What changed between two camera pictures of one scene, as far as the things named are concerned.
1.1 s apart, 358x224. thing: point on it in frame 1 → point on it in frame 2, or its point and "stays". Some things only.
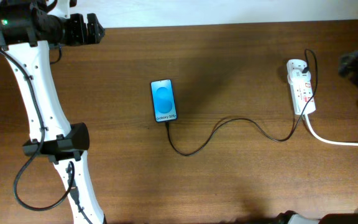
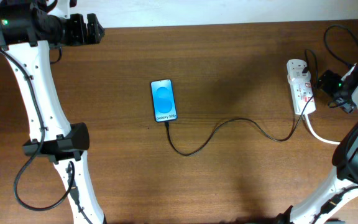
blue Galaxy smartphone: (163, 101) stays
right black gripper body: (348, 63) → (327, 84)
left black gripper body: (74, 32) stays
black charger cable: (251, 123) stays
